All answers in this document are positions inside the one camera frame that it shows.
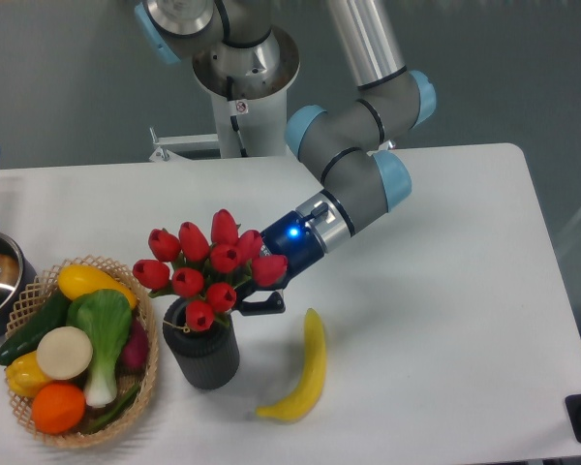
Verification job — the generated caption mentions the yellow squash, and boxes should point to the yellow squash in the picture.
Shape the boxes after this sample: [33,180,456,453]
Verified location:
[57,264,138,310]

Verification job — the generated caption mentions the red tulip bouquet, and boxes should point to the red tulip bouquet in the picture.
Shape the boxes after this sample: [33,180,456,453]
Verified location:
[133,209,289,333]

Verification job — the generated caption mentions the green bean pod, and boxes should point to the green bean pod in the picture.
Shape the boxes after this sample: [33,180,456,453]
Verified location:
[82,384,140,435]

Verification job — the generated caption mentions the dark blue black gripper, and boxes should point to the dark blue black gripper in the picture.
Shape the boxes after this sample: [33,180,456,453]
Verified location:
[237,213,324,316]

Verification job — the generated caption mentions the yellow bell pepper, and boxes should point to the yellow bell pepper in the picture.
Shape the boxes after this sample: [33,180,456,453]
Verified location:
[5,351,53,398]

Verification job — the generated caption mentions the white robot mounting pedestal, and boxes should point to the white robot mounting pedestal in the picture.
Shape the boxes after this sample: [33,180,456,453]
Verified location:
[149,77,295,162]

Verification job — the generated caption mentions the dark green cucumber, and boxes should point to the dark green cucumber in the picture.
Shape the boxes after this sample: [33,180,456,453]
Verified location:
[0,291,72,366]

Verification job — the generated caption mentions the green bok choy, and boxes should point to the green bok choy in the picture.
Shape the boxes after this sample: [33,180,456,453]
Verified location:
[67,289,132,409]

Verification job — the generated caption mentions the yellow banana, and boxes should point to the yellow banana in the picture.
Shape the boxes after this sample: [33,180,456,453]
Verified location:
[255,308,327,422]

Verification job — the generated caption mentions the purple sweet potato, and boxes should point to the purple sweet potato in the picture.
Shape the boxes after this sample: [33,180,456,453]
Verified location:
[120,319,149,369]

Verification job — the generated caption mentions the beige round radish slice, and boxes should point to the beige round radish slice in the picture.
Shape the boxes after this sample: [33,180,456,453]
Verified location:
[36,326,93,381]

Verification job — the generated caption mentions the woven wicker basket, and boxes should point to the woven wicker basket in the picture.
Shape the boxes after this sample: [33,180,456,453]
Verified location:
[6,255,159,449]

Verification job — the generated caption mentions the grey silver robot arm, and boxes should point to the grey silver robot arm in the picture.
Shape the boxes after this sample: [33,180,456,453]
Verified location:
[135,1,436,316]

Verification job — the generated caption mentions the orange fruit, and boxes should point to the orange fruit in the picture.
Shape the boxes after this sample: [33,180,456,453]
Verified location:
[32,382,86,434]

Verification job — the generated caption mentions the dark grey ribbed vase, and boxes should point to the dark grey ribbed vase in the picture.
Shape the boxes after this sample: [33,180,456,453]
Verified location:
[163,298,240,390]

